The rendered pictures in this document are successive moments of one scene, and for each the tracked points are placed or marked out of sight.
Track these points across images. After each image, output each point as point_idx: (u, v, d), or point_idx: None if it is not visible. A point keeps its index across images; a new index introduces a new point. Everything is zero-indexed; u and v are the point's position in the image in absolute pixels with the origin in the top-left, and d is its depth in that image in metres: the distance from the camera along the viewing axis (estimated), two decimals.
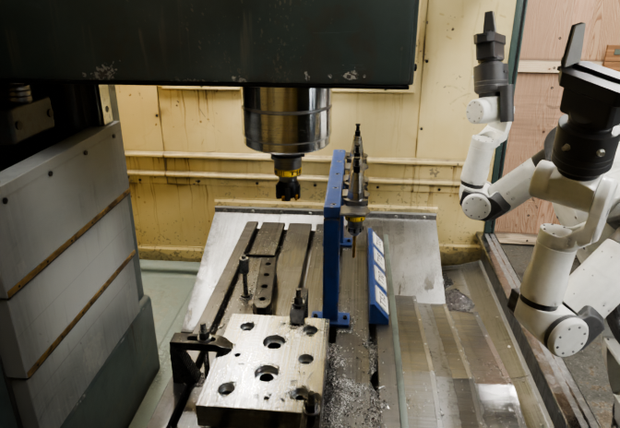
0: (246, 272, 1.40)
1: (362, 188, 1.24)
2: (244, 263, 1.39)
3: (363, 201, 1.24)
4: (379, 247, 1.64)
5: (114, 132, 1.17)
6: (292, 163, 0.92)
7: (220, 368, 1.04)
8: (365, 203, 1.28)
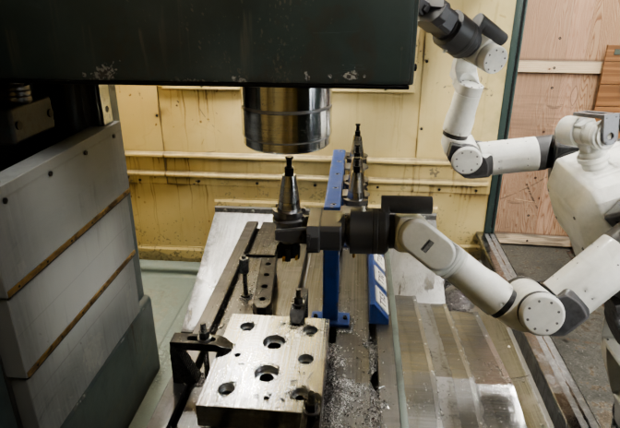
0: (246, 272, 1.40)
1: (362, 188, 1.24)
2: (244, 263, 1.39)
3: (363, 201, 1.24)
4: None
5: (114, 132, 1.17)
6: (292, 227, 0.97)
7: (220, 368, 1.04)
8: (365, 203, 1.28)
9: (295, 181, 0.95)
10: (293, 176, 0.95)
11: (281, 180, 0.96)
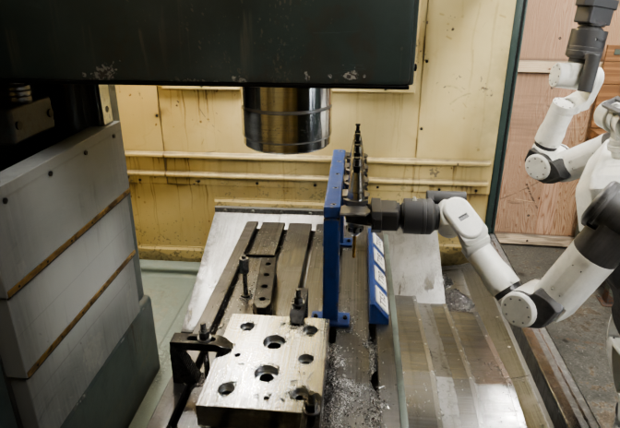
0: (246, 272, 1.40)
1: (362, 188, 1.24)
2: (244, 263, 1.39)
3: (363, 201, 1.24)
4: (379, 247, 1.64)
5: (114, 132, 1.17)
6: None
7: (220, 368, 1.04)
8: (365, 203, 1.28)
9: (362, 149, 1.44)
10: (361, 147, 1.44)
11: (352, 149, 1.44)
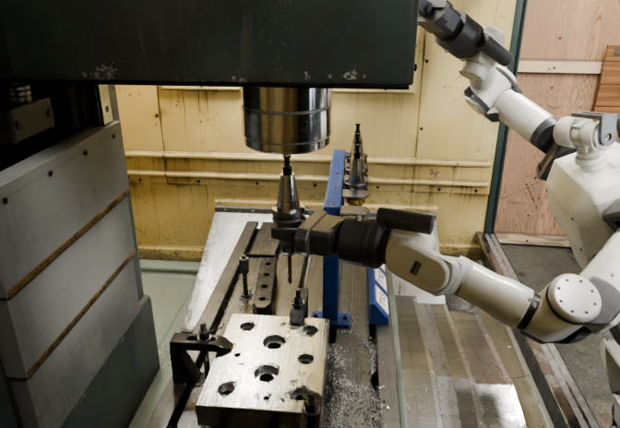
0: (246, 272, 1.40)
1: (292, 196, 0.96)
2: (244, 263, 1.39)
3: (292, 213, 0.95)
4: None
5: (114, 132, 1.17)
6: None
7: (220, 368, 1.04)
8: (302, 216, 0.98)
9: (362, 149, 1.44)
10: (361, 147, 1.44)
11: (352, 149, 1.44)
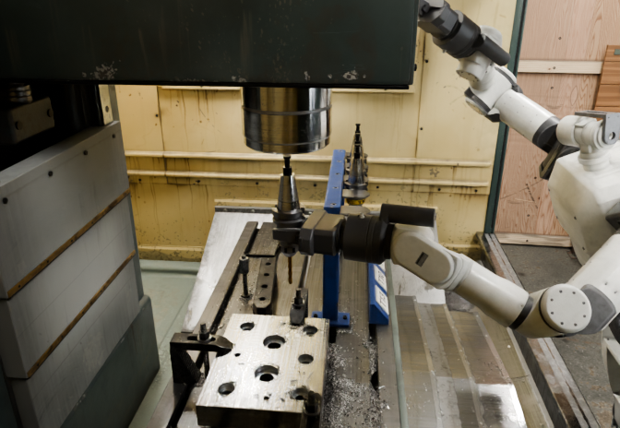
0: (246, 272, 1.40)
1: (292, 196, 0.96)
2: (244, 263, 1.39)
3: (293, 213, 0.95)
4: None
5: (114, 132, 1.17)
6: None
7: (220, 368, 1.04)
8: (302, 216, 0.99)
9: (362, 149, 1.44)
10: (361, 147, 1.44)
11: (352, 149, 1.44)
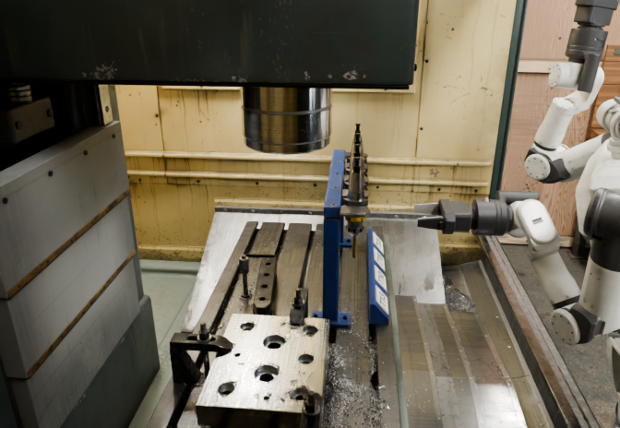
0: (246, 272, 1.40)
1: (362, 188, 1.24)
2: (244, 263, 1.39)
3: (363, 201, 1.24)
4: (379, 247, 1.64)
5: (114, 132, 1.17)
6: None
7: (220, 368, 1.04)
8: (365, 203, 1.28)
9: (362, 149, 1.44)
10: (361, 147, 1.44)
11: (352, 149, 1.44)
